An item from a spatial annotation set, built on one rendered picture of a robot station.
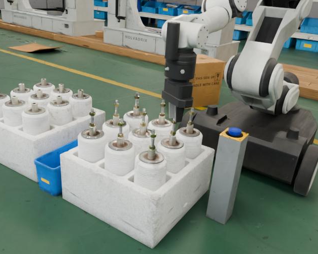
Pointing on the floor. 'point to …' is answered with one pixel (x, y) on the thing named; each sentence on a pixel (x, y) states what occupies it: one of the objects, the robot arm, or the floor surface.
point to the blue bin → (52, 169)
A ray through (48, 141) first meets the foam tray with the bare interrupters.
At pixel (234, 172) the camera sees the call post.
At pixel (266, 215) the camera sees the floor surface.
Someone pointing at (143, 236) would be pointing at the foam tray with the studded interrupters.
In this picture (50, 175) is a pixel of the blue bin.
